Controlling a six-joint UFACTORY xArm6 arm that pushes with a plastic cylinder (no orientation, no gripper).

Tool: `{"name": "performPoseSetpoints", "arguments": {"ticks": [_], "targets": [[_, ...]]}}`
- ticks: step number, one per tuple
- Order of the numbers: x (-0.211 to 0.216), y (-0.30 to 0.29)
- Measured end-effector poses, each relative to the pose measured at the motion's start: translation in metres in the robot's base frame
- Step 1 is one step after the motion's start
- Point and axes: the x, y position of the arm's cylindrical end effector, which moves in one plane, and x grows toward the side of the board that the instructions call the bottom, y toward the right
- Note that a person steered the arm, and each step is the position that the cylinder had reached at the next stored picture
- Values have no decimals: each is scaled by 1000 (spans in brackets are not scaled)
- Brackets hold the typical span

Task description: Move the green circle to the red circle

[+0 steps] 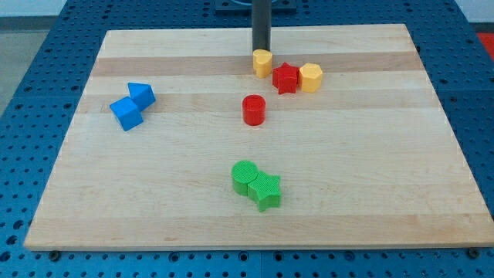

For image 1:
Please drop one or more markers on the red star block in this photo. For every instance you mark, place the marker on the red star block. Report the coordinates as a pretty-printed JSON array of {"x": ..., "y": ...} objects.
[{"x": 285, "y": 78}]

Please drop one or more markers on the yellow hexagon block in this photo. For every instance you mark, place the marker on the yellow hexagon block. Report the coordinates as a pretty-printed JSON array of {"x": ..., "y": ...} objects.
[{"x": 310, "y": 77}]

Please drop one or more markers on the blue cube block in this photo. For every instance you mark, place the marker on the blue cube block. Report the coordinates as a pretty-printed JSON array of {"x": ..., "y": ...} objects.
[{"x": 127, "y": 113}]

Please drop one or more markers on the yellow heart block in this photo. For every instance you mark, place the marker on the yellow heart block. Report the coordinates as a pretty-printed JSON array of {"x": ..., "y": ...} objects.
[{"x": 262, "y": 62}]

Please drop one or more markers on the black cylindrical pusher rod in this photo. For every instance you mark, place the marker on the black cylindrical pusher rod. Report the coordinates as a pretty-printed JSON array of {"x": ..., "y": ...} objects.
[{"x": 261, "y": 24}]

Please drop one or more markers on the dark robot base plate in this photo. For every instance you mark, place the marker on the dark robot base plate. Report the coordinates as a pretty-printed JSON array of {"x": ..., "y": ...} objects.
[{"x": 237, "y": 6}]

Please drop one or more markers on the red cylinder block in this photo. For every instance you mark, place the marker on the red cylinder block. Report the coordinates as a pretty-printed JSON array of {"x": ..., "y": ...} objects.
[{"x": 254, "y": 110}]

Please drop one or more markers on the green star block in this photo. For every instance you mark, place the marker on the green star block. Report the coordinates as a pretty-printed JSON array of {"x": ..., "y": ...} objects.
[{"x": 265, "y": 191}]

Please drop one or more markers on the green cylinder block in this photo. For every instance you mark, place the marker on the green cylinder block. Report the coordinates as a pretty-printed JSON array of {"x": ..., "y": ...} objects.
[{"x": 243, "y": 172}]

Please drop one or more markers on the wooden board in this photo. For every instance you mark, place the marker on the wooden board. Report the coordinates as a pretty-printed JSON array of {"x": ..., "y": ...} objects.
[{"x": 369, "y": 161}]

